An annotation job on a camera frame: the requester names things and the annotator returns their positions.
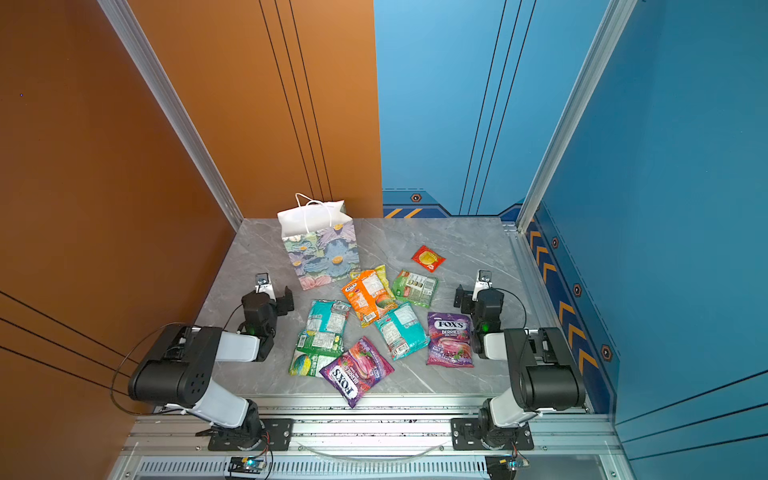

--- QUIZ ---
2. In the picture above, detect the green lime candy bag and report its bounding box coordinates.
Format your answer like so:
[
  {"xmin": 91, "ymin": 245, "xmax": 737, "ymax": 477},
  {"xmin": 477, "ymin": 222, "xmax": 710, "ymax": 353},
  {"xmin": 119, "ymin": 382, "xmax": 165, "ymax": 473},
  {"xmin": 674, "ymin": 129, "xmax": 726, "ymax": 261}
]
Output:
[{"xmin": 289, "ymin": 330, "xmax": 344, "ymax": 377}]

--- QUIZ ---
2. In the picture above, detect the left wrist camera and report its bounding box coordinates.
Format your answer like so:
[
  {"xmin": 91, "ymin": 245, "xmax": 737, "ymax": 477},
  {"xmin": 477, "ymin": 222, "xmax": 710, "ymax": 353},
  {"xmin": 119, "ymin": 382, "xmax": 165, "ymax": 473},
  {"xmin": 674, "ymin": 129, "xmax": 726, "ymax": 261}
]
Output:
[{"xmin": 254, "ymin": 272, "xmax": 276, "ymax": 300}]

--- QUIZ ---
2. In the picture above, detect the purple fox's bag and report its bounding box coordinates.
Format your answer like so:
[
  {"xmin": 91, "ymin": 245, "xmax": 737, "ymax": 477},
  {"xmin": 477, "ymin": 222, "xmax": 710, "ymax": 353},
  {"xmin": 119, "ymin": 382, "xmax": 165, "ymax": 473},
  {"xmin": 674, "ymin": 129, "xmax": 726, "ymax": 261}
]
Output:
[
  {"xmin": 426, "ymin": 312, "xmax": 474, "ymax": 368},
  {"xmin": 320, "ymin": 336, "xmax": 394, "ymax": 408}
]

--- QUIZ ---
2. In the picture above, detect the left circuit board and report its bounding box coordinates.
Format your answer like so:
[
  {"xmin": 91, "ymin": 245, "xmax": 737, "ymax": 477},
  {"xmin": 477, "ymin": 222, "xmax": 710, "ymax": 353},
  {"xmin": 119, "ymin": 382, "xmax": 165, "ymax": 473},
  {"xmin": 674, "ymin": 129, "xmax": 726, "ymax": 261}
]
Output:
[{"xmin": 226, "ymin": 456, "xmax": 268, "ymax": 479}]

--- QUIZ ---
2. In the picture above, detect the aluminium rail frame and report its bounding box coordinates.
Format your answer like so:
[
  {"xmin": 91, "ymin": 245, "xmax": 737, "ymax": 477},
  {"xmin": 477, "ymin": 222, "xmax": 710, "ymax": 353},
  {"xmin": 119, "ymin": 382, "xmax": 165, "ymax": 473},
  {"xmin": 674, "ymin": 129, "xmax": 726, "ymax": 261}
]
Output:
[{"xmin": 107, "ymin": 392, "xmax": 637, "ymax": 480}]

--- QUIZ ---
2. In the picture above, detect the purple Fox's bag front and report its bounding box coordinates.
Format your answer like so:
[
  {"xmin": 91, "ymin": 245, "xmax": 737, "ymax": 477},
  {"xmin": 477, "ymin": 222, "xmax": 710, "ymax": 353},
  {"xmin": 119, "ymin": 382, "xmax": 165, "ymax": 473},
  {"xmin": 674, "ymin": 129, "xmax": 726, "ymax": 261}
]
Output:
[{"xmin": 320, "ymin": 336, "xmax": 394, "ymax": 408}]

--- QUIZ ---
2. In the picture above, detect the orange snack bag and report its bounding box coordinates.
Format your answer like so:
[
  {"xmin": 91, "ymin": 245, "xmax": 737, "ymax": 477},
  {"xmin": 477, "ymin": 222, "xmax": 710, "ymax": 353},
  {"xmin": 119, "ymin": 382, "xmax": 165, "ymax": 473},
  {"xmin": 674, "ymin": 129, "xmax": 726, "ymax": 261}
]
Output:
[{"xmin": 342, "ymin": 270, "xmax": 398, "ymax": 328}]

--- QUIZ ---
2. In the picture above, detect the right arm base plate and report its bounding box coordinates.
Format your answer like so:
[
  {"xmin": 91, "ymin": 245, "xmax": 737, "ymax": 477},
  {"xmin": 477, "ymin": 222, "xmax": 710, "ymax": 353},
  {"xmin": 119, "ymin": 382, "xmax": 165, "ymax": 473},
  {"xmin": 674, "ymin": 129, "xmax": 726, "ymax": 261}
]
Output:
[{"xmin": 450, "ymin": 417, "xmax": 535, "ymax": 451}]

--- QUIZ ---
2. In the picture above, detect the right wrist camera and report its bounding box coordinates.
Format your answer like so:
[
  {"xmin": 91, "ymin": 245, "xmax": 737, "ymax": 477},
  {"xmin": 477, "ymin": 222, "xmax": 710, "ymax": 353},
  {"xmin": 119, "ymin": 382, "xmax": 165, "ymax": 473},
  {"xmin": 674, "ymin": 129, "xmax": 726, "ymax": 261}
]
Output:
[{"xmin": 472, "ymin": 270, "xmax": 492, "ymax": 301}]

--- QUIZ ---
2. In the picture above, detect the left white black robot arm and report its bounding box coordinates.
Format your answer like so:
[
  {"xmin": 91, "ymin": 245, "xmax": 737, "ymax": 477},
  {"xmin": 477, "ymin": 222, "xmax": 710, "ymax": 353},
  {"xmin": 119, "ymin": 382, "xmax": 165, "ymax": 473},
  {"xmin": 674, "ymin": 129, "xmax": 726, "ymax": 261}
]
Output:
[{"xmin": 128, "ymin": 288, "xmax": 294, "ymax": 452}]

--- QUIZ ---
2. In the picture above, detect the small red snack packet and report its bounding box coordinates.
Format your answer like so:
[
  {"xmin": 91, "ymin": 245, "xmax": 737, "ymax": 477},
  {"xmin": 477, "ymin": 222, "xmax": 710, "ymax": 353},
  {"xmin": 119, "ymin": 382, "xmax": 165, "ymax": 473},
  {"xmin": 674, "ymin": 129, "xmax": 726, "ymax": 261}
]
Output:
[{"xmin": 412, "ymin": 245, "xmax": 445, "ymax": 273}]

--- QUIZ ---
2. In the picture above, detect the floral paper gift bag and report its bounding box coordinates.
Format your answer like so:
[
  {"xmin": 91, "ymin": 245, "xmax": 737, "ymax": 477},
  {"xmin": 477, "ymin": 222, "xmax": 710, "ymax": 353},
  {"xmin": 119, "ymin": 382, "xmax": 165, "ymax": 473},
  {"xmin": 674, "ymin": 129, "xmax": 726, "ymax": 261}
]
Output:
[{"xmin": 277, "ymin": 193, "xmax": 360, "ymax": 290}]

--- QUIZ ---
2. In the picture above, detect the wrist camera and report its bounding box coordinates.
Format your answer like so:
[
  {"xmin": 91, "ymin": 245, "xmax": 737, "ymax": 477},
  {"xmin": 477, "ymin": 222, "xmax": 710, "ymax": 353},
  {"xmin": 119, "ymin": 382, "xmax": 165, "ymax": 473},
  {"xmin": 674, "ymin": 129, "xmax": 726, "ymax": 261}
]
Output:
[
  {"xmin": 254, "ymin": 272, "xmax": 276, "ymax": 300},
  {"xmin": 472, "ymin": 270, "xmax": 492, "ymax": 301}
]

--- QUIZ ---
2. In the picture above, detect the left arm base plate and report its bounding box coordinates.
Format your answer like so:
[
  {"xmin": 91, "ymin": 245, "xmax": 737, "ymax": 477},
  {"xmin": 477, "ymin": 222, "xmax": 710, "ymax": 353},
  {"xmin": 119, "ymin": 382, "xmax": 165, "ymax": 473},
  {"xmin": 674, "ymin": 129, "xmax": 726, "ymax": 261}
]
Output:
[{"xmin": 197, "ymin": 418, "xmax": 294, "ymax": 452}]

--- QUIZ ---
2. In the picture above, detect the yellow green snack bag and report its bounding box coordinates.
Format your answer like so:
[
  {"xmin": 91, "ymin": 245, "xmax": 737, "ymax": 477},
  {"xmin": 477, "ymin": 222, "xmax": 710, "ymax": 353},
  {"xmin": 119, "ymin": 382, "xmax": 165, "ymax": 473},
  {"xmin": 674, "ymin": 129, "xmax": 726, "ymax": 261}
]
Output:
[{"xmin": 349, "ymin": 265, "xmax": 395, "ymax": 298}]

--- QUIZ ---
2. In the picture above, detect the circuit board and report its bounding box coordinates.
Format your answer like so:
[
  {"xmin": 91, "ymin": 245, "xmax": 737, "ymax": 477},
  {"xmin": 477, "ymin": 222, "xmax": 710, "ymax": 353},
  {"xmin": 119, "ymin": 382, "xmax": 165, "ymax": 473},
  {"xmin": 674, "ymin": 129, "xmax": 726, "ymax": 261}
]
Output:
[
  {"xmin": 485, "ymin": 456, "xmax": 530, "ymax": 480},
  {"xmin": 226, "ymin": 456, "xmax": 268, "ymax": 479}
]

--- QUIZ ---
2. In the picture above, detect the purple Fox's bag right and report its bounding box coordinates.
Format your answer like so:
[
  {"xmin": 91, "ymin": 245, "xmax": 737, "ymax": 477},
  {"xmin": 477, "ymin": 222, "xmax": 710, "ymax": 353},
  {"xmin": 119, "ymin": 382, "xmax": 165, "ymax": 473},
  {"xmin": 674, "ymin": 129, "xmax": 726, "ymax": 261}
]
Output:
[{"xmin": 426, "ymin": 312, "xmax": 474, "ymax": 368}]

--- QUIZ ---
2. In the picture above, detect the teal snack bag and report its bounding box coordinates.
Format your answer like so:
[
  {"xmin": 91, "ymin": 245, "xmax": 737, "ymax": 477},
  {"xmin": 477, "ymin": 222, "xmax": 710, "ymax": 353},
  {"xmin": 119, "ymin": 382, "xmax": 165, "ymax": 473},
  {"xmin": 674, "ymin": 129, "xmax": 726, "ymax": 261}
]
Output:
[
  {"xmin": 306, "ymin": 300, "xmax": 352, "ymax": 335},
  {"xmin": 375, "ymin": 302, "xmax": 429, "ymax": 361}
]

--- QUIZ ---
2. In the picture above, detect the green white snack bag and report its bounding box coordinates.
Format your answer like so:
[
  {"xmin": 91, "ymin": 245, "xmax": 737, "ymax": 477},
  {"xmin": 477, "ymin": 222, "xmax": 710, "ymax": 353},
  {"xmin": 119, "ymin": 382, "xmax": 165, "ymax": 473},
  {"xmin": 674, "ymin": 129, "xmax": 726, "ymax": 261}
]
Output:
[{"xmin": 391, "ymin": 270, "xmax": 438, "ymax": 308}]

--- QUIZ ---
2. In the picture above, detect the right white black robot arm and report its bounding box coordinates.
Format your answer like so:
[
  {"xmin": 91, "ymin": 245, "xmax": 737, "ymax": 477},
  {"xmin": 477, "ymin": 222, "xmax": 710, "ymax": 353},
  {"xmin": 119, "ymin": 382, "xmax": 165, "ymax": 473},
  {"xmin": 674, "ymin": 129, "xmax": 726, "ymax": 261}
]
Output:
[{"xmin": 451, "ymin": 286, "xmax": 587, "ymax": 451}]

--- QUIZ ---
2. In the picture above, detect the right circuit board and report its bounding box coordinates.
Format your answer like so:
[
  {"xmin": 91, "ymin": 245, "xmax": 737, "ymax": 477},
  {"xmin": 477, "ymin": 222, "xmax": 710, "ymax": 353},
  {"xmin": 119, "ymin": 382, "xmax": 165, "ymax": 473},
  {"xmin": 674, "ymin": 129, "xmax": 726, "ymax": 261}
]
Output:
[{"xmin": 485, "ymin": 456, "xmax": 530, "ymax": 480}]

